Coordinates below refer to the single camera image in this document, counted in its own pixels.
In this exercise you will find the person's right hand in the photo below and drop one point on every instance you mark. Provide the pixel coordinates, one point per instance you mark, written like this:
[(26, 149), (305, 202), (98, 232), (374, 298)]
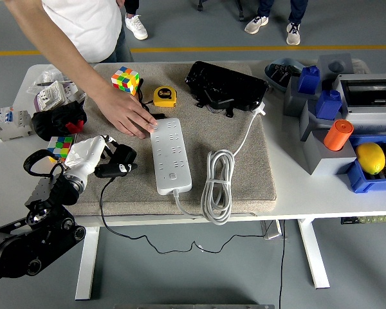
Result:
[(122, 112)]

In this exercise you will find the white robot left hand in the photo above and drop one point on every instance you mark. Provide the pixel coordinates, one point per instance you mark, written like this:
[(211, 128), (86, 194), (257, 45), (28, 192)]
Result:
[(83, 154)]

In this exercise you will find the black plug adapter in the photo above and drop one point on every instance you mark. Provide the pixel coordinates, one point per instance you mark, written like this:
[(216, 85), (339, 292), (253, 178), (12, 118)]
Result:
[(125, 154)]

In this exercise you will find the white power strip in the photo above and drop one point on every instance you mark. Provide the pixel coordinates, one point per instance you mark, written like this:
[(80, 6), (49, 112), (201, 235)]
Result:
[(172, 157)]

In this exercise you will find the person's right forearm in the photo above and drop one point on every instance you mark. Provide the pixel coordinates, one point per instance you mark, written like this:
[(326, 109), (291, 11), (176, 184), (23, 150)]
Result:
[(67, 54)]

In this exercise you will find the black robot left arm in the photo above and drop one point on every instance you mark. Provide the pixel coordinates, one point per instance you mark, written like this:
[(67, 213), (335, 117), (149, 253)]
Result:
[(45, 231)]

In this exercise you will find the small colourful puzzle cube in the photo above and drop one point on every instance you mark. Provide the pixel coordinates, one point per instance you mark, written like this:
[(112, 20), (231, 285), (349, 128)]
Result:
[(59, 146)]

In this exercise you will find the red plastic piece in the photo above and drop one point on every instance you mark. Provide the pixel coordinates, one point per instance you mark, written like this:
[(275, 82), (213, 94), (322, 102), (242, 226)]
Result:
[(75, 127)]

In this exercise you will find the large colourful puzzle cube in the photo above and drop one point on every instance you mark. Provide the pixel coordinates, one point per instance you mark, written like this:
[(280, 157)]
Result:
[(125, 80)]

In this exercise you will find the yellow tape measure black label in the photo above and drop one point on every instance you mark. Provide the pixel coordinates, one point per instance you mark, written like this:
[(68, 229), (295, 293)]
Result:
[(164, 96)]

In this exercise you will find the black cloth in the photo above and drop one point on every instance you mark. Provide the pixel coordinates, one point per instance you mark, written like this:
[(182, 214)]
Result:
[(51, 120)]

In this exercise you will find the white socket module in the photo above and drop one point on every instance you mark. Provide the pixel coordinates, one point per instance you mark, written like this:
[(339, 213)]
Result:
[(71, 91)]

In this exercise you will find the grey-brown mat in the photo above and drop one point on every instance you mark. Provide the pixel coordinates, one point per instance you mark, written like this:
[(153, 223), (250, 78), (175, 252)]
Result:
[(132, 193)]

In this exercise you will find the white socket panel purple back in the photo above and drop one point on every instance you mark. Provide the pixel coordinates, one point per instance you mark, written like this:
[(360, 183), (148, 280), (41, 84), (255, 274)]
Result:
[(49, 96)]

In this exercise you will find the white circuit breaker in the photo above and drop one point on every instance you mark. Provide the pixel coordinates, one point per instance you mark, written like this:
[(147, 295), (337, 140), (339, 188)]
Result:
[(9, 124)]

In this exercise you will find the black plastic case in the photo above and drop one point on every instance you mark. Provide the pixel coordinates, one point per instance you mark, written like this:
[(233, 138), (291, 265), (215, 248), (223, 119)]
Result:
[(225, 83)]

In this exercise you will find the white table leg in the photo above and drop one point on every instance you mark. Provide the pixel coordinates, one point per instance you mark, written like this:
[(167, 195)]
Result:
[(87, 264), (313, 254)]

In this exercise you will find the blue bowl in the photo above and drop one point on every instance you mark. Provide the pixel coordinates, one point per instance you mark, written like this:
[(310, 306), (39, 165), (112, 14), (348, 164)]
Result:
[(269, 75)]

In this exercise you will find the black chair base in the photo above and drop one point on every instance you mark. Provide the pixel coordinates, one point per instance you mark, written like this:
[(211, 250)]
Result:
[(240, 14)]

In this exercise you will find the black binder clips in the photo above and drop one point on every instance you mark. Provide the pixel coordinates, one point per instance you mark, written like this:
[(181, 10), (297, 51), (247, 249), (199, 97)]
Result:
[(283, 72)]

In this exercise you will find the grey square block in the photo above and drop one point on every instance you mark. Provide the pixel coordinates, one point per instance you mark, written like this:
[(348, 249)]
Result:
[(294, 103)]

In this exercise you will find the blue plastic block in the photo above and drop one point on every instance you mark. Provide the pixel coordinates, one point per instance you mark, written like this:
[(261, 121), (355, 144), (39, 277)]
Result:
[(328, 106), (308, 80)]

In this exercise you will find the grey box under table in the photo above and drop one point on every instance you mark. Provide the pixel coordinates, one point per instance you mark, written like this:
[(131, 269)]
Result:
[(271, 231)]

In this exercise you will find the grey stepped block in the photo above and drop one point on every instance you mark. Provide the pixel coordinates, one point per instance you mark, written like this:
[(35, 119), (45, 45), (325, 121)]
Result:
[(325, 162)]

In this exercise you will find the orange cylinder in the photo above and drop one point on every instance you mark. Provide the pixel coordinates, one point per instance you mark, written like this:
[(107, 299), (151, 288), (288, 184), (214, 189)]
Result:
[(337, 135)]

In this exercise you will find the grey block with round hole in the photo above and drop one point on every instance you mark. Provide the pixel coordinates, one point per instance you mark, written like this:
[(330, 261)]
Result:
[(336, 66)]

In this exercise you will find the beige roll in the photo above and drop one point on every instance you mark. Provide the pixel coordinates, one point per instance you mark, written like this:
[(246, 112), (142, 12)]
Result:
[(360, 66)]

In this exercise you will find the blue plastic bin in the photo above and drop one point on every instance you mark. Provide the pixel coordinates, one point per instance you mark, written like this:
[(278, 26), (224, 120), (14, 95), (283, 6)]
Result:
[(360, 183)]

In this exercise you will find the yellow lemon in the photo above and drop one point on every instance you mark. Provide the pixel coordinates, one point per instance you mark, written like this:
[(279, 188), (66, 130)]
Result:
[(370, 157)]

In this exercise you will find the table control panel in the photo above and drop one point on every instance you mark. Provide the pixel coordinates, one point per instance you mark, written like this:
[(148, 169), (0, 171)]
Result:
[(357, 220)]

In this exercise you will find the grey electrical enclosure box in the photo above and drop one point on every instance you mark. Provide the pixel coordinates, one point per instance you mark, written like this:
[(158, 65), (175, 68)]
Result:
[(366, 112)]

